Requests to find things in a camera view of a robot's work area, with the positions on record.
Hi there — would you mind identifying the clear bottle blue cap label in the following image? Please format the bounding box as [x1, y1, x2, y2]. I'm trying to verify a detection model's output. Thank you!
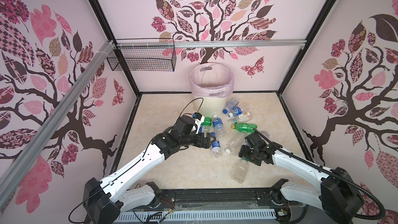
[199, 124, 210, 135]

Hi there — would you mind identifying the clear bottle purple label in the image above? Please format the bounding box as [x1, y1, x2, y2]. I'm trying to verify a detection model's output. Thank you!
[260, 131, 271, 139]

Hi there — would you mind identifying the green bottle yellow cap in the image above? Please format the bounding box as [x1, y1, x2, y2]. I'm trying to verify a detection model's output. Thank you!
[202, 117, 212, 127]
[231, 123, 258, 133]

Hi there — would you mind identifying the clear bottle green cap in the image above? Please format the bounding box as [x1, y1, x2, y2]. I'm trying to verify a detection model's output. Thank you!
[233, 159, 249, 184]

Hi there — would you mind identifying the clear crushed bottle white cap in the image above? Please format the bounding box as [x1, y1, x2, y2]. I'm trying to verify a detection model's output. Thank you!
[224, 132, 246, 154]

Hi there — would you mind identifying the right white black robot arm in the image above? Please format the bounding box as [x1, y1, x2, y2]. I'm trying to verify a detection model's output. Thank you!
[239, 133, 364, 224]

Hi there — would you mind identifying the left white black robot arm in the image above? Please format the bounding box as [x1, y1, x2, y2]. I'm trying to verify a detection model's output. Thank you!
[83, 113, 216, 224]

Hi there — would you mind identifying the white ribbed waste bin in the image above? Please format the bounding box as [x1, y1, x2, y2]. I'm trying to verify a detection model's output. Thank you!
[193, 95, 227, 117]

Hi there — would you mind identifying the Pocari bottle near bin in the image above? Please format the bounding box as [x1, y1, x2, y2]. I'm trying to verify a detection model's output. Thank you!
[227, 105, 249, 117]

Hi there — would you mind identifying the pink plastic bin liner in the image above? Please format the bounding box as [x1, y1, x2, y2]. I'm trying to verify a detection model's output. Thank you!
[189, 63, 235, 98]

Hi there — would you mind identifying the clear bottle bird label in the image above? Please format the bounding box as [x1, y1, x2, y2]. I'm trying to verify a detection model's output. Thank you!
[228, 112, 253, 125]

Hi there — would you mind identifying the crushed clear bottle blue cap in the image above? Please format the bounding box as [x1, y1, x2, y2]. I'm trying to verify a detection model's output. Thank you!
[222, 97, 239, 114]

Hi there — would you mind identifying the black corrugated cable conduit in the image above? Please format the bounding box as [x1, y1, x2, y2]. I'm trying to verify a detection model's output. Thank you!
[253, 128, 386, 220]

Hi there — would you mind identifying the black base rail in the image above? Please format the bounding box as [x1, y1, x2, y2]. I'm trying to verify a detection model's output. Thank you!
[115, 183, 322, 212]

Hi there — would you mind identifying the aluminium horizontal back rail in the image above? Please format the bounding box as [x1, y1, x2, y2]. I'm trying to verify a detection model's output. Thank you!
[117, 39, 307, 48]

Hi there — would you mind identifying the black wire mesh basket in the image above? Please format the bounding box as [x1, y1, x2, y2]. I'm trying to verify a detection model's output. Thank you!
[107, 37, 177, 72]

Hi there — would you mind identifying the white slotted cable duct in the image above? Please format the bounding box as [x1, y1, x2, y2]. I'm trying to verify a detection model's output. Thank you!
[115, 209, 276, 224]

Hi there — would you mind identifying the aluminium left side rail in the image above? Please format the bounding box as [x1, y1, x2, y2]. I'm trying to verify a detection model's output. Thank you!
[1, 40, 114, 207]

